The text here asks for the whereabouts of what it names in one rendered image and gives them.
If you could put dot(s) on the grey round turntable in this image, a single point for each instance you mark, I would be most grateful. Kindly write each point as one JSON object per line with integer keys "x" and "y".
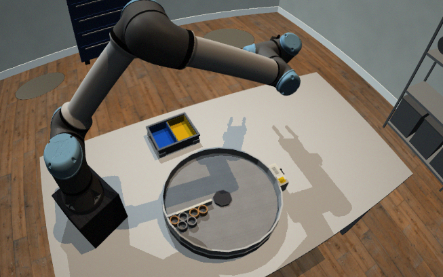
{"x": 241, "y": 193}

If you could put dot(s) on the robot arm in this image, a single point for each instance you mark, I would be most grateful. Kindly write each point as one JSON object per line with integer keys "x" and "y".
{"x": 144, "y": 31}

